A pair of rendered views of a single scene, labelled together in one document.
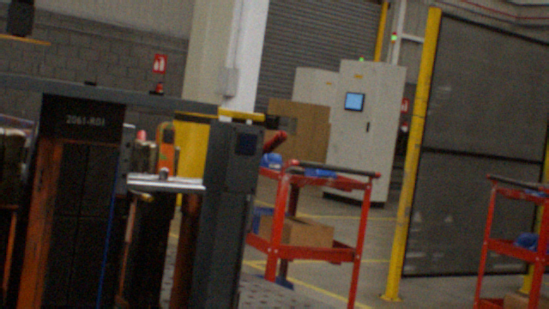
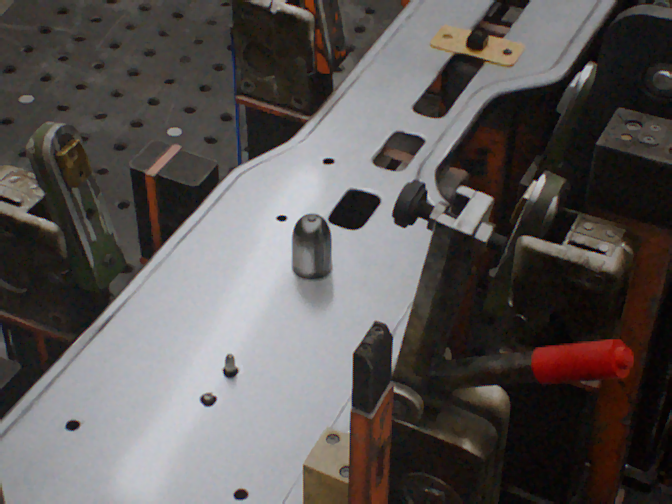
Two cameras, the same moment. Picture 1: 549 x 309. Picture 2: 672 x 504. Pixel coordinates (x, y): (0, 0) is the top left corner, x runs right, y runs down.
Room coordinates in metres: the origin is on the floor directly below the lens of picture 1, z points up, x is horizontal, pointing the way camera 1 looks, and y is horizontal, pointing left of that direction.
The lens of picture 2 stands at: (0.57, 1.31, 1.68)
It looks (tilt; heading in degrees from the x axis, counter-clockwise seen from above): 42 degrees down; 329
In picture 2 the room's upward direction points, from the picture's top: 1 degrees clockwise
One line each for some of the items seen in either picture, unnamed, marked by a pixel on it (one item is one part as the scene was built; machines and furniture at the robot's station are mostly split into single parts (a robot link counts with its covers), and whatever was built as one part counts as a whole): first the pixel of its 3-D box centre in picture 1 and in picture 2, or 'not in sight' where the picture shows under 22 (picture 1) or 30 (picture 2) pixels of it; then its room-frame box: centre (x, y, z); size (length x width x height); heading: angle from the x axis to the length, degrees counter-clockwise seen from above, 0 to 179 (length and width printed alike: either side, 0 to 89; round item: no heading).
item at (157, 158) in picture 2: not in sight; (183, 287); (1.39, 0.98, 0.84); 0.11 x 0.08 x 0.29; 33
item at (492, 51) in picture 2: not in sight; (477, 41); (1.39, 0.66, 1.01); 0.08 x 0.04 x 0.01; 33
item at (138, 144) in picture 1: (143, 223); not in sight; (1.87, 0.27, 0.88); 0.15 x 0.11 x 0.36; 33
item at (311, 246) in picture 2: not in sight; (311, 248); (1.21, 0.95, 1.02); 0.03 x 0.03 x 0.07
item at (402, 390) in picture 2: not in sight; (399, 402); (1.01, 1.00, 1.06); 0.03 x 0.01 x 0.03; 33
